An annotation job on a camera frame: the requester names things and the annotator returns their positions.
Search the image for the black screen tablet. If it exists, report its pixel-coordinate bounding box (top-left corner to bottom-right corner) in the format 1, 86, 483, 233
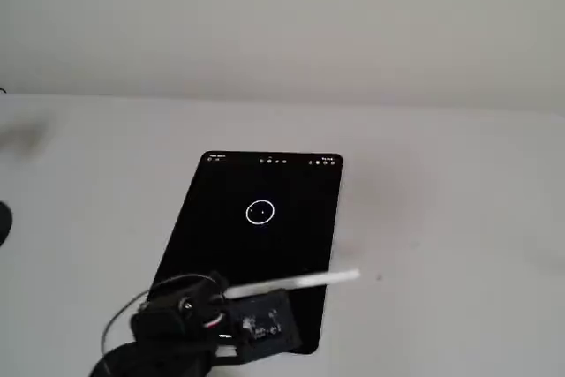
147, 151, 344, 356

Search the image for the white stylus pen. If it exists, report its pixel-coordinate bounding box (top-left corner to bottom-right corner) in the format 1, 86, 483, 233
223, 268, 362, 301

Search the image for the black round object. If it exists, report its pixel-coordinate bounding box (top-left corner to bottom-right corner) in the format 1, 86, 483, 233
0, 201, 13, 248

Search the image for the black gripper body with motor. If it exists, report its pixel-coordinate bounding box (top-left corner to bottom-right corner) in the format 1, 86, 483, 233
131, 270, 305, 366

